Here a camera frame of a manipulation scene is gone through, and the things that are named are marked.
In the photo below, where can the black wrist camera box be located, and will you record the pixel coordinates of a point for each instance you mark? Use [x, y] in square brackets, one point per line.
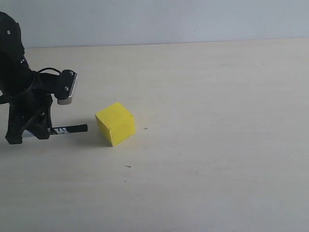
[65, 87]

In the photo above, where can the black and white marker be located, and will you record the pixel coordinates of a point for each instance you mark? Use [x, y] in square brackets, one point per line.
[59, 130]

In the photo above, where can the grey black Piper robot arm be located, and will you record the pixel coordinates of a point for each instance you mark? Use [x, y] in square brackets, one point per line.
[12, 51]

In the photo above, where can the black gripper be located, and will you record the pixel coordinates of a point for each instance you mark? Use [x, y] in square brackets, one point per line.
[28, 94]

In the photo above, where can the yellow cube block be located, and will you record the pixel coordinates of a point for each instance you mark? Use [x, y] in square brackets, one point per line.
[115, 123]

